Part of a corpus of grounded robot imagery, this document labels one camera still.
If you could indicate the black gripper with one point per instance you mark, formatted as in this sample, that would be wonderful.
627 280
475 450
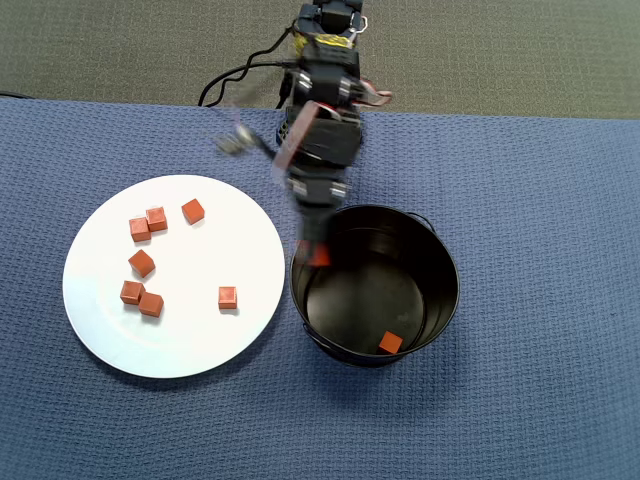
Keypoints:
317 192

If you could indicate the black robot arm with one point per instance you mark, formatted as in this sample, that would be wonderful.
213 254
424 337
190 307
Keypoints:
327 75

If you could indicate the white round plate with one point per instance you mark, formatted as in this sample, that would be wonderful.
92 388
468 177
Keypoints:
190 340

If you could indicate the black metal bucket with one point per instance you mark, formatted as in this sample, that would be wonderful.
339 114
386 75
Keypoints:
370 300

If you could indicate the small black circuit board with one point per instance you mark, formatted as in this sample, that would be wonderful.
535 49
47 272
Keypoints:
234 142

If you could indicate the blue woven tablecloth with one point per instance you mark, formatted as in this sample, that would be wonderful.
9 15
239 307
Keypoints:
500 350

